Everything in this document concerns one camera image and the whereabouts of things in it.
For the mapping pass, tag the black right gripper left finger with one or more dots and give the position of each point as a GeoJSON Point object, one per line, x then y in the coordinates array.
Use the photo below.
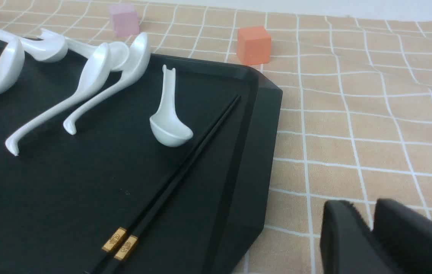
{"type": "Point", "coordinates": [347, 244]}

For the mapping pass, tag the white ceramic spoon far left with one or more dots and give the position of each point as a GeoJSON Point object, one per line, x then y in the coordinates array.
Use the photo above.
{"type": "Point", "coordinates": [11, 63]}

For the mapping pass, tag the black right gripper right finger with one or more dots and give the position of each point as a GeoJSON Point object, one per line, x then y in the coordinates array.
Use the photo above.
{"type": "Point", "coordinates": [405, 235]}

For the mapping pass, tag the orange cube block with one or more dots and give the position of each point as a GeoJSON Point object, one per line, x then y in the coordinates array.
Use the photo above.
{"type": "Point", "coordinates": [253, 45]}

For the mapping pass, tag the checkered beige tablecloth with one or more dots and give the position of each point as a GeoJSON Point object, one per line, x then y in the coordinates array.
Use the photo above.
{"type": "Point", "coordinates": [355, 122]}

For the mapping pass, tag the pink cube block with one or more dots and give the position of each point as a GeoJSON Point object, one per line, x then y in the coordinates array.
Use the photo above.
{"type": "Point", "coordinates": [124, 19]}

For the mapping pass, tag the white ceramic spoon middle right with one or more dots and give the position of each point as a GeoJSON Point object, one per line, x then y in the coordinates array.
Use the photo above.
{"type": "Point", "coordinates": [132, 71]}

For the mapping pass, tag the white ceramic spoon back middle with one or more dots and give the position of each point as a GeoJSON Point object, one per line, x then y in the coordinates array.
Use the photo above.
{"type": "Point", "coordinates": [119, 52]}

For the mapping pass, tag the white ceramic spoon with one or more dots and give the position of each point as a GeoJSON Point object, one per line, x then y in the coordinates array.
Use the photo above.
{"type": "Point", "coordinates": [11, 63]}
{"type": "Point", "coordinates": [167, 128]}
{"type": "Point", "coordinates": [94, 74]}
{"type": "Point", "coordinates": [119, 52]}
{"type": "Point", "coordinates": [132, 71]}
{"type": "Point", "coordinates": [49, 51]}

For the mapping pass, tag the white ceramic spoon back left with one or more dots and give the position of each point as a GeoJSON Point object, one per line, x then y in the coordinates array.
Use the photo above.
{"type": "Point", "coordinates": [49, 51]}

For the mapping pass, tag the black plastic tray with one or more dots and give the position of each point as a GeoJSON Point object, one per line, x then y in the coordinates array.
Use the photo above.
{"type": "Point", "coordinates": [64, 196]}

